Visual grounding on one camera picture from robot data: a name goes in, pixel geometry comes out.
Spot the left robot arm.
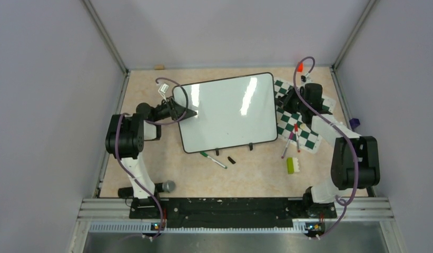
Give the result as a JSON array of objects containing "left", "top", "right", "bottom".
[{"left": 105, "top": 98, "right": 198, "bottom": 218}]

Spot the green white chess mat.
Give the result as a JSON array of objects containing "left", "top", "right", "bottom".
[{"left": 274, "top": 79, "right": 336, "bottom": 154}]

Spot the red cap marker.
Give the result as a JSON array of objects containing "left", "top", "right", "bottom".
[{"left": 294, "top": 123, "right": 301, "bottom": 153}]

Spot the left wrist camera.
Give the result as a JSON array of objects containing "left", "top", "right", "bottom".
[{"left": 158, "top": 83, "right": 169, "bottom": 100}]

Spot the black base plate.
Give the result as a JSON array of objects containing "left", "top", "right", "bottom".
[{"left": 129, "top": 198, "right": 337, "bottom": 229}]

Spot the cork stopper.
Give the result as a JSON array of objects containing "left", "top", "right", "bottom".
[{"left": 154, "top": 64, "right": 165, "bottom": 70}]

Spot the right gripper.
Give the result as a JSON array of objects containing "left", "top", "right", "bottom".
[{"left": 273, "top": 86, "right": 307, "bottom": 114}]

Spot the white whiteboard black frame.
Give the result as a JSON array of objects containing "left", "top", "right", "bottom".
[{"left": 173, "top": 72, "right": 278, "bottom": 153}]

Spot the green cap marker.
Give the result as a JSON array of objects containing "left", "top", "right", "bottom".
[{"left": 200, "top": 151, "right": 228, "bottom": 169}]

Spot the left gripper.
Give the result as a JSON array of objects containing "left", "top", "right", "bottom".
[{"left": 152, "top": 95, "right": 196, "bottom": 122}]

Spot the black marker cap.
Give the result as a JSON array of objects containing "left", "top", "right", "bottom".
[{"left": 228, "top": 157, "right": 236, "bottom": 164}]

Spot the purple block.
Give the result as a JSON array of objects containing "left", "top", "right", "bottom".
[{"left": 349, "top": 118, "right": 361, "bottom": 130}]

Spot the slotted cable duct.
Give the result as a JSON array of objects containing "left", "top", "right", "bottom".
[{"left": 89, "top": 221, "right": 308, "bottom": 234}]

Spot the microphone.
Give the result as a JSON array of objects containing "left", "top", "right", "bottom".
[{"left": 117, "top": 180, "right": 176, "bottom": 199}]

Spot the white lego brick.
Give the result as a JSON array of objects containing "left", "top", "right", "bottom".
[{"left": 293, "top": 158, "right": 300, "bottom": 173}]

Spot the green lego brick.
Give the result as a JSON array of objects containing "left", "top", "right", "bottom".
[{"left": 287, "top": 158, "right": 295, "bottom": 174}]

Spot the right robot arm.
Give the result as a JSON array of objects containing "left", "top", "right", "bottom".
[{"left": 275, "top": 82, "right": 380, "bottom": 217}]

